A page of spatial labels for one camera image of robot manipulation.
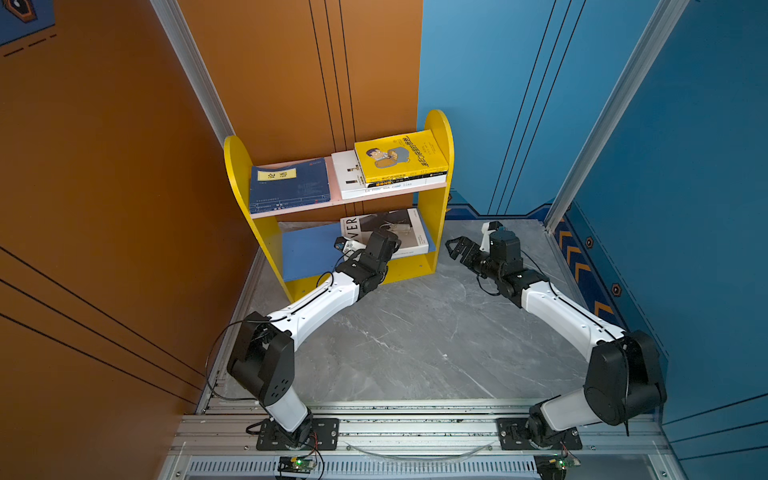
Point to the white book with brown bars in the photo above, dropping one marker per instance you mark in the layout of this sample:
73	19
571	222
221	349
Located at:
352	185

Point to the right circuit board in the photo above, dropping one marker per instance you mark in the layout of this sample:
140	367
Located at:
555	467

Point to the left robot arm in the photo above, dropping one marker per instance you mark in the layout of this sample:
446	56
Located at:
262	359

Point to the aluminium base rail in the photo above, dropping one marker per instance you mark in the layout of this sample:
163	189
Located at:
422	439

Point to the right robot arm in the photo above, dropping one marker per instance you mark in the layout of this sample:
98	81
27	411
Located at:
624	377

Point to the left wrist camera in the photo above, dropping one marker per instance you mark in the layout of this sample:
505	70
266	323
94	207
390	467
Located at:
348	246

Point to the left green circuit board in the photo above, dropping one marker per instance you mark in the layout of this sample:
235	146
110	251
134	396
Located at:
296	466

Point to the dark blue book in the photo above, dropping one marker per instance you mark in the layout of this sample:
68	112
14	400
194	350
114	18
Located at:
304	183

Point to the yellow cartoon cover book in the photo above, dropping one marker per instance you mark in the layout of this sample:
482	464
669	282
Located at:
398	156

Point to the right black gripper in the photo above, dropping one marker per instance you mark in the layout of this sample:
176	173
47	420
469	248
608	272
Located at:
464	242

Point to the black book with orange title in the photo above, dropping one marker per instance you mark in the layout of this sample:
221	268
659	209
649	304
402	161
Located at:
402	180

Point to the grey white photo book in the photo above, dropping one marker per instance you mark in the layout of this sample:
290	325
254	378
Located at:
405	223

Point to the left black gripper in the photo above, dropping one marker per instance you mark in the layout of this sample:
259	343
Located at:
382	233

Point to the yellow pink blue bookshelf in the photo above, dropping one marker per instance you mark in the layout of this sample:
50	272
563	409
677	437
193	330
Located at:
301	258

